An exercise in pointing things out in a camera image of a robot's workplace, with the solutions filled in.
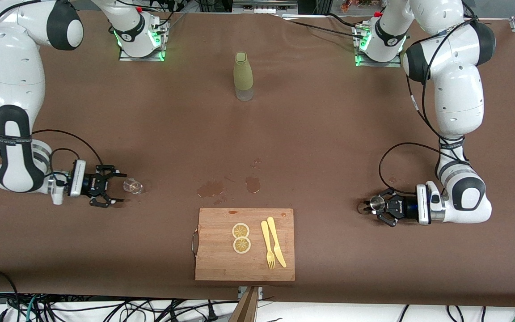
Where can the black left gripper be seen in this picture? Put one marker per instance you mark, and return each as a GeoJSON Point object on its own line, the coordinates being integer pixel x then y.
{"type": "Point", "coordinates": [399, 208]}

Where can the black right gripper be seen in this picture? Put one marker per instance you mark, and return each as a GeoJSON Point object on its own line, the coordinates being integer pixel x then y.
{"type": "Point", "coordinates": [91, 184]}

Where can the steel double jigger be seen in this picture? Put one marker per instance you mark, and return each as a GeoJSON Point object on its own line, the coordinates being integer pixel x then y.
{"type": "Point", "coordinates": [376, 203]}

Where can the small clear glass cup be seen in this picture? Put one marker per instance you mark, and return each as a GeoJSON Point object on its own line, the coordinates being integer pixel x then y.
{"type": "Point", "coordinates": [133, 186]}

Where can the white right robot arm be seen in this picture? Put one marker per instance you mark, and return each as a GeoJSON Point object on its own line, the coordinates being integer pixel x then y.
{"type": "Point", "coordinates": [14, 67]}

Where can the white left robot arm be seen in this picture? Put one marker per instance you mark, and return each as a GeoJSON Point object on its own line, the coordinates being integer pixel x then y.
{"type": "Point", "coordinates": [458, 89]}

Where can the yellow plastic knife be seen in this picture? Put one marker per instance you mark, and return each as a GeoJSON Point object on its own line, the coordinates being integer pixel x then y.
{"type": "Point", "coordinates": [275, 241]}

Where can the yellow plastic fork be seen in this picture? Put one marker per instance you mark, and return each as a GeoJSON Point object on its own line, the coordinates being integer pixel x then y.
{"type": "Point", "coordinates": [266, 239]}

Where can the brown table cover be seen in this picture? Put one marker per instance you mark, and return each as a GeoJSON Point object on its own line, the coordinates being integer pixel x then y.
{"type": "Point", "coordinates": [284, 134]}

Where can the wooden cutting board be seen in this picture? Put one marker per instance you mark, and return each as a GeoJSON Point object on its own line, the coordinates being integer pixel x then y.
{"type": "Point", "coordinates": [217, 264]}

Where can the small brown liquid puddle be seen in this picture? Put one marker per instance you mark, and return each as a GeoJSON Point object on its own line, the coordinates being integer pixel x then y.
{"type": "Point", "coordinates": [253, 184]}

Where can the lemon slice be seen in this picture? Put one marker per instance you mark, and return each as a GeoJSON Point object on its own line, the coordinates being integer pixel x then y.
{"type": "Point", "coordinates": [240, 230]}
{"type": "Point", "coordinates": [242, 245]}

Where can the green sleeved glass bottle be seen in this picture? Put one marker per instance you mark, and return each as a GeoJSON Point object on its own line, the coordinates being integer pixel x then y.
{"type": "Point", "coordinates": [243, 74]}

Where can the grey power strip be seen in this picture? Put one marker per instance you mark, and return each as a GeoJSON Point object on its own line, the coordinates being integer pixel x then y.
{"type": "Point", "coordinates": [264, 8]}

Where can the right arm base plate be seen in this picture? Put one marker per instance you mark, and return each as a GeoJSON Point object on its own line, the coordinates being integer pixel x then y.
{"type": "Point", "coordinates": [125, 57]}

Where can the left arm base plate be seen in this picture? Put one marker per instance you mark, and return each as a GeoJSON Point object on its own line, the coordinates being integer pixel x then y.
{"type": "Point", "coordinates": [376, 64]}

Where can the wooden camera stand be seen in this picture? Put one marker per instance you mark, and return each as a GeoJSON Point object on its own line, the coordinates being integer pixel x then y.
{"type": "Point", "coordinates": [246, 311]}

